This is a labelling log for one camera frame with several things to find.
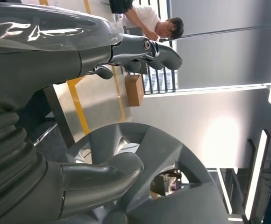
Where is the brown cardboard box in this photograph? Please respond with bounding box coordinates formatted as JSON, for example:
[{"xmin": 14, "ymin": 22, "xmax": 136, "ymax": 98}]
[{"xmin": 124, "ymin": 74, "xmax": 145, "ymax": 107}]

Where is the yellow tape on workbench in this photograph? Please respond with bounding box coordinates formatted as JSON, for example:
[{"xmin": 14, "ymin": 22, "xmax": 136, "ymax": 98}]
[{"xmin": 38, "ymin": 0, "xmax": 126, "ymax": 137}]

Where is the person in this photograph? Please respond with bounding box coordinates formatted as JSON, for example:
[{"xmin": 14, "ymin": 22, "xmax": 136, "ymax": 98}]
[{"xmin": 109, "ymin": 0, "xmax": 185, "ymax": 42}]

